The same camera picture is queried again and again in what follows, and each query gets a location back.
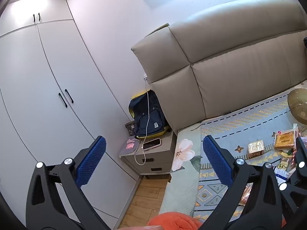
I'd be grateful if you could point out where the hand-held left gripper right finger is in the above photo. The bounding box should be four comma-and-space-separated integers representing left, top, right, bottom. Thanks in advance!
199, 135, 287, 230

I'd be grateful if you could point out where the white wardrobe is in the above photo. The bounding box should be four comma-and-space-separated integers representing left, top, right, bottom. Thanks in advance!
0, 0, 142, 230

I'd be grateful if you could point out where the white smartphone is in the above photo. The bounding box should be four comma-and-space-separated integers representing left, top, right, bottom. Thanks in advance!
143, 138, 161, 151

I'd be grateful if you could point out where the white charging cable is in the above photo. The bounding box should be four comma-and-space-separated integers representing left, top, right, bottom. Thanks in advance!
134, 78, 150, 165

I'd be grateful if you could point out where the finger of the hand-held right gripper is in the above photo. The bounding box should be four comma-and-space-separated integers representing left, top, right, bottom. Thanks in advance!
279, 136, 307, 209

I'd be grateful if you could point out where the grey notebook with pink sticker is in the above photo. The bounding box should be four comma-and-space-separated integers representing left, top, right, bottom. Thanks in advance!
120, 139, 141, 155

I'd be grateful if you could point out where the orange toast packet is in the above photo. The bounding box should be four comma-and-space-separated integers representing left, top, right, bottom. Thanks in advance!
273, 129, 298, 151

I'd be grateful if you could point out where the orange cracker packet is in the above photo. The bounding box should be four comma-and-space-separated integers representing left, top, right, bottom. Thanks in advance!
239, 183, 254, 206

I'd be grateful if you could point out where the small yellow print packet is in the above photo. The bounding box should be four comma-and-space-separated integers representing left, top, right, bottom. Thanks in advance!
277, 158, 292, 171

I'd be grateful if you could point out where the orange garment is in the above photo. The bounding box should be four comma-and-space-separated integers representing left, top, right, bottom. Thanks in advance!
146, 212, 203, 230

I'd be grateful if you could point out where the beige upholstered headboard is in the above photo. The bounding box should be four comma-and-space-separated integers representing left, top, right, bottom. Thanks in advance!
131, 0, 307, 130

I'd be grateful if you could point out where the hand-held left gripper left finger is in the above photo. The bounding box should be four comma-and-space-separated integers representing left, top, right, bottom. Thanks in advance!
26, 136, 106, 230

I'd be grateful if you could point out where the clear packet of brown cake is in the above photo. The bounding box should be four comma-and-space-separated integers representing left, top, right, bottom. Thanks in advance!
247, 140, 266, 159

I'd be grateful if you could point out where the amber glass bowl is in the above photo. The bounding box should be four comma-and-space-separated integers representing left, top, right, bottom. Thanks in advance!
287, 89, 307, 125

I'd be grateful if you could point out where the grey nightstand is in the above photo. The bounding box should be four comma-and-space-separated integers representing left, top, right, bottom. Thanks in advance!
119, 131, 178, 176

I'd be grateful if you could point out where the floral printed bed sheet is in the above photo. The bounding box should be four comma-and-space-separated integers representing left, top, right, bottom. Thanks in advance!
165, 84, 307, 221

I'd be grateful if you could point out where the small dark patterned box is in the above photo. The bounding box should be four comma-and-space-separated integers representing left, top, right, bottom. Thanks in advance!
125, 122, 136, 136

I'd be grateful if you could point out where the navy and yellow backpack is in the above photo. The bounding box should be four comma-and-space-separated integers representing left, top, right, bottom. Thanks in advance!
129, 90, 172, 139

